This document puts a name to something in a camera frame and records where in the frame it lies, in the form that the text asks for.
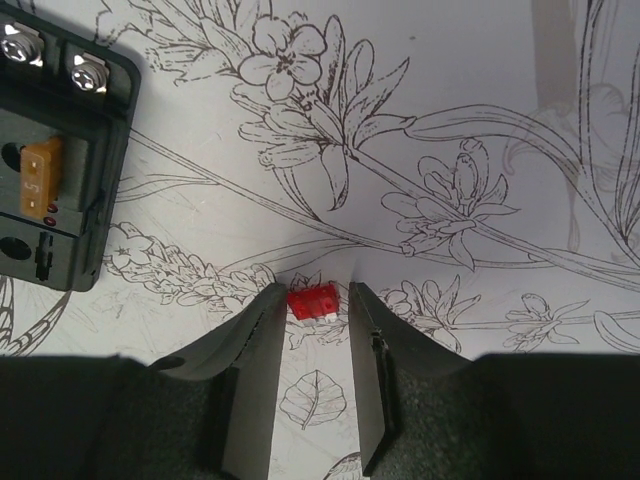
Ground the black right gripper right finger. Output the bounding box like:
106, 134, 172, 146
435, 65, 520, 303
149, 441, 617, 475
348, 282, 471, 475

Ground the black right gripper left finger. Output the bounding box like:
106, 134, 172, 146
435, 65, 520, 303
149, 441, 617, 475
151, 283, 286, 473

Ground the red blade fuse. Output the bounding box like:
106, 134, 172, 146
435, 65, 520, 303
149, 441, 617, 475
287, 284, 340, 326

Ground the orange blade fuse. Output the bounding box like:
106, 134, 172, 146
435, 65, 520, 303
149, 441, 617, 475
19, 136, 64, 219

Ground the black fuse box base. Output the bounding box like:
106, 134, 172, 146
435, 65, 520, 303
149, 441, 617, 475
1, 4, 141, 292

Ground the floral printed table mat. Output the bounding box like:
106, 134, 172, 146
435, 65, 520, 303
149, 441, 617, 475
1, 1, 639, 479

